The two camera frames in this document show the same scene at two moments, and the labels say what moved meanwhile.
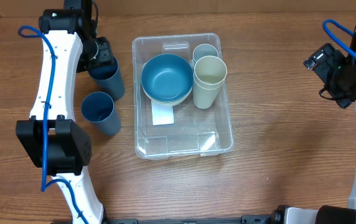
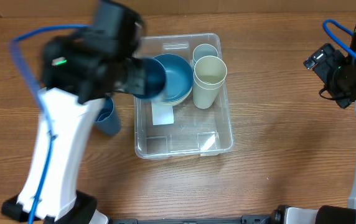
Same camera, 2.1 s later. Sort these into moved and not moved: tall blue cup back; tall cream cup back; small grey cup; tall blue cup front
Moved: tall blue cup back
Not moved: small grey cup; tall blue cup front; tall cream cup back
